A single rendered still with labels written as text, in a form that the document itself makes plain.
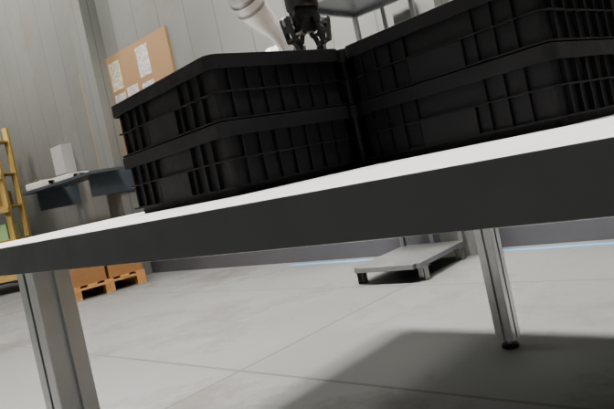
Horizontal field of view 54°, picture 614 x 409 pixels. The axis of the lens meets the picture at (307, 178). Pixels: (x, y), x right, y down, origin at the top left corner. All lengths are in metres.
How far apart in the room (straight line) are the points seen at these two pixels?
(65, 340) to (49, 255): 0.27
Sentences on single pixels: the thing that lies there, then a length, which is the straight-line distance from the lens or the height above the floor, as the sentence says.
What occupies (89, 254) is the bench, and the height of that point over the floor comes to 0.68.
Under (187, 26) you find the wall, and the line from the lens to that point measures 5.77.
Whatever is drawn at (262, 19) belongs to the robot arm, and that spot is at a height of 1.16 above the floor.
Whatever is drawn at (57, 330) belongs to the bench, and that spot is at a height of 0.56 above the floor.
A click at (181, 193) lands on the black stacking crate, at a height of 0.72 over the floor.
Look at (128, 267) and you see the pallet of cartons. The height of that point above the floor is 0.17.
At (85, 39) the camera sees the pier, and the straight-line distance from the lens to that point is 6.93.
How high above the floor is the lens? 0.71
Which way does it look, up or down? 1 degrees down
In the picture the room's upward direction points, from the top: 12 degrees counter-clockwise
